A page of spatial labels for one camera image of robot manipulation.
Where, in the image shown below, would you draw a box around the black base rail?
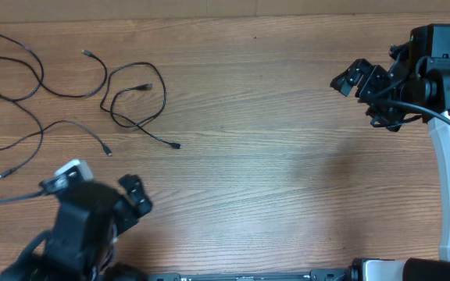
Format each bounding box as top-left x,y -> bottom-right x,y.
146,257 -> 405,281

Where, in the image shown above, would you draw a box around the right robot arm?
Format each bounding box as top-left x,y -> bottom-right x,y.
324,23 -> 450,281

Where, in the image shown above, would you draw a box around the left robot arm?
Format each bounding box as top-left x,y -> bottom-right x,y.
0,175 -> 152,281

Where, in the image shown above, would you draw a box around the black short USB cable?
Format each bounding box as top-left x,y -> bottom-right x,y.
0,25 -> 109,102

